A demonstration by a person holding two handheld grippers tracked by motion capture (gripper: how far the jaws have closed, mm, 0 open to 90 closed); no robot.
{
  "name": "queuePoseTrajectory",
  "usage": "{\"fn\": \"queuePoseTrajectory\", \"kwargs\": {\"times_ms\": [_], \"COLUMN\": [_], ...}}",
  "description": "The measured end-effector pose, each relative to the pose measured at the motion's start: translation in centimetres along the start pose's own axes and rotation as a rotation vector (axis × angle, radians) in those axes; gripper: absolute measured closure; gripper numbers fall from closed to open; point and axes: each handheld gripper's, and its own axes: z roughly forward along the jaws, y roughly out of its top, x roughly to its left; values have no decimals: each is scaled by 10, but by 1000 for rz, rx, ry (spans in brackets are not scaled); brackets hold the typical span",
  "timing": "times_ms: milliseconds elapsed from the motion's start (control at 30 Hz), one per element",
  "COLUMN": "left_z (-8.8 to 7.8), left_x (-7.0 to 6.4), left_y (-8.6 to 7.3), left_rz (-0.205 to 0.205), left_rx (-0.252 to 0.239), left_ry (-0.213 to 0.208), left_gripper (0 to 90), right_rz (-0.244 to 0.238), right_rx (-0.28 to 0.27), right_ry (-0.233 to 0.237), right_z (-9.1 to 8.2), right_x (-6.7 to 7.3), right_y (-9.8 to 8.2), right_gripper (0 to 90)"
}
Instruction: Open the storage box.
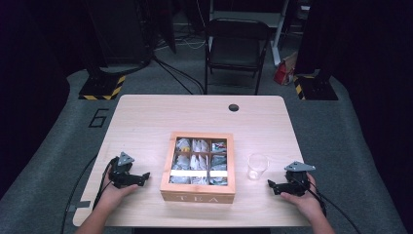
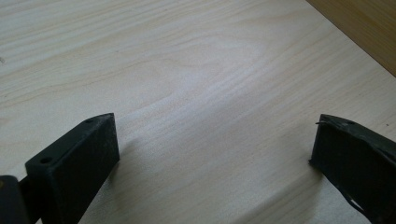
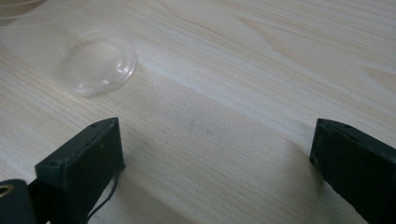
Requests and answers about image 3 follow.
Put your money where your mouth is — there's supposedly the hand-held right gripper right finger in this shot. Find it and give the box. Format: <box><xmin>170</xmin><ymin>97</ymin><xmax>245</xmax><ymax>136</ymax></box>
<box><xmin>309</xmin><ymin>118</ymin><xmax>396</xmax><ymax>224</ymax></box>

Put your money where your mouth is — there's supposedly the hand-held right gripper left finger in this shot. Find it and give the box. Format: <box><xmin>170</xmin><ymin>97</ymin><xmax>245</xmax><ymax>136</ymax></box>
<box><xmin>27</xmin><ymin>117</ymin><xmax>126</xmax><ymax>224</ymax></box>

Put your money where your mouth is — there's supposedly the clear plastic cup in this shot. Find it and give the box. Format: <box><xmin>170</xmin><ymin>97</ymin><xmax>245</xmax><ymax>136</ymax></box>
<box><xmin>55</xmin><ymin>29</ymin><xmax>138</xmax><ymax>98</ymax></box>

